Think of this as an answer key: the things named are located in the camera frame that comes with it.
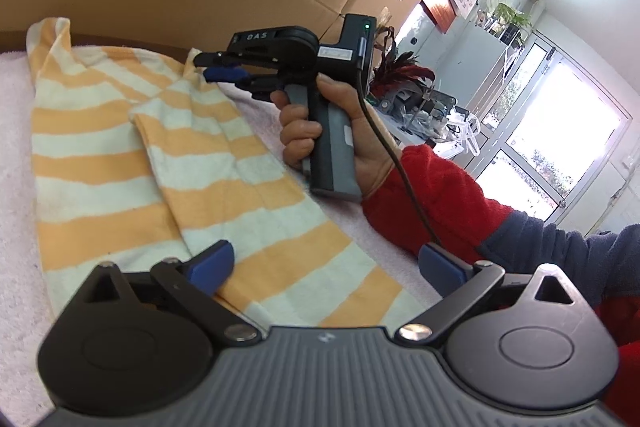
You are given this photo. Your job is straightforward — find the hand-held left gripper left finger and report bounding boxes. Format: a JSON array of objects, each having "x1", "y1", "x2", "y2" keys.
[{"x1": 80, "y1": 241, "x2": 261, "y2": 348}]

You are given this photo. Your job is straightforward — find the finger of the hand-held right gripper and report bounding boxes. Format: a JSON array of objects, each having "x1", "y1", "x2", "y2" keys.
[
  {"x1": 192, "y1": 49, "x2": 281, "y2": 68},
  {"x1": 204, "y1": 66, "x2": 286, "y2": 102}
]

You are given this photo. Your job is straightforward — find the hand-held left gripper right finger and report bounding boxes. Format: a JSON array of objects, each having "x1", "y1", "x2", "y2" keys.
[{"x1": 395, "y1": 243, "x2": 581, "y2": 348}]

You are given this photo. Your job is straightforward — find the orange white striped sweater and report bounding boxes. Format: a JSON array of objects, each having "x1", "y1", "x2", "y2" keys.
[{"x1": 26, "y1": 17, "x2": 426, "y2": 329}]

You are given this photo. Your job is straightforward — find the person's right forearm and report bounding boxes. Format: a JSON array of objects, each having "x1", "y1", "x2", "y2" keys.
[{"x1": 361, "y1": 144, "x2": 516, "y2": 273}]

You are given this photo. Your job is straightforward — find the person's right hand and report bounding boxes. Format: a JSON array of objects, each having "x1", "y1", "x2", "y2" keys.
[{"x1": 270, "y1": 74, "x2": 402, "y2": 201}]

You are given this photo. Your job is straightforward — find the white side table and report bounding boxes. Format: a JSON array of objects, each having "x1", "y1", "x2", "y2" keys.
[{"x1": 385, "y1": 114, "x2": 478, "y2": 158}]

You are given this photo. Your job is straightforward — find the person's red and navy clothing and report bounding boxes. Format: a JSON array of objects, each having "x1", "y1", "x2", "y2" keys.
[{"x1": 480, "y1": 207, "x2": 640, "y2": 427}]

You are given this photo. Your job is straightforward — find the clear plastic bags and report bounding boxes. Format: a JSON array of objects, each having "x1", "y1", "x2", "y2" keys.
[{"x1": 445, "y1": 111, "x2": 484, "y2": 154}]

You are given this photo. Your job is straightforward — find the glass door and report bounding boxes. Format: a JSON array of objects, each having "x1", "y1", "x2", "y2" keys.
[{"x1": 475, "y1": 32, "x2": 633, "y2": 228}]

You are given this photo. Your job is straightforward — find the pink terry towel blanket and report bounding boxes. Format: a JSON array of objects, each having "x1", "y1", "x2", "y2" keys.
[{"x1": 0, "y1": 32, "x2": 436, "y2": 408}]

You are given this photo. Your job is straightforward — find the green potted plants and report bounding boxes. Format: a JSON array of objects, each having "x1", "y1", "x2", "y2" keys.
[{"x1": 492, "y1": 2, "x2": 534, "y2": 46}]

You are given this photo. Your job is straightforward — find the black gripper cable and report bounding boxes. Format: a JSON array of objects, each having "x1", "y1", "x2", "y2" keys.
[{"x1": 357, "y1": 34, "x2": 441, "y2": 249}]

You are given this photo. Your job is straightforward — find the grey plastic bracket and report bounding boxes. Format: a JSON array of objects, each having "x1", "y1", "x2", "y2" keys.
[{"x1": 380, "y1": 84, "x2": 451, "y2": 124}]

